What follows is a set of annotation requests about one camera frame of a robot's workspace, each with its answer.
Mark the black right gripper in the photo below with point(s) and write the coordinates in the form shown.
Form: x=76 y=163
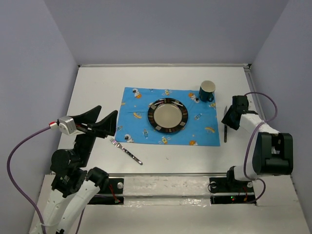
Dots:
x=226 y=120

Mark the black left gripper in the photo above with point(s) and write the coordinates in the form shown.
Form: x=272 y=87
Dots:
x=103 y=127

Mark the steel fork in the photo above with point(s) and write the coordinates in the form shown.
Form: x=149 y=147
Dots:
x=118 y=145

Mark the blue space-print cloth placemat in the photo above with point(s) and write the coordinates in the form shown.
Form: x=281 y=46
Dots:
x=133 y=126

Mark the teal mug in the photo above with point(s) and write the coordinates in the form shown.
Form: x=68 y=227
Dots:
x=206 y=91

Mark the black rimmed dinner plate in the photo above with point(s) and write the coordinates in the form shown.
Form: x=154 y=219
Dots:
x=167 y=115

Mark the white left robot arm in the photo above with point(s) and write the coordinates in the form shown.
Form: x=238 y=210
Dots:
x=73 y=187

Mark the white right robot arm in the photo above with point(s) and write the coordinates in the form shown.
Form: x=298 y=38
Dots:
x=269 y=152

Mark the steel knife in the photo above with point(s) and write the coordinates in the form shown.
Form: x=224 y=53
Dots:
x=225 y=126

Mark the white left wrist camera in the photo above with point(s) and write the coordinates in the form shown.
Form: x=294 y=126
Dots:
x=65 y=125

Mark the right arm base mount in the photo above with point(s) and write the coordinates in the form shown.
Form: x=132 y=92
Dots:
x=236 y=192

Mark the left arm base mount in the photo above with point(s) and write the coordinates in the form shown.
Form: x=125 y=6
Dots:
x=112 y=194

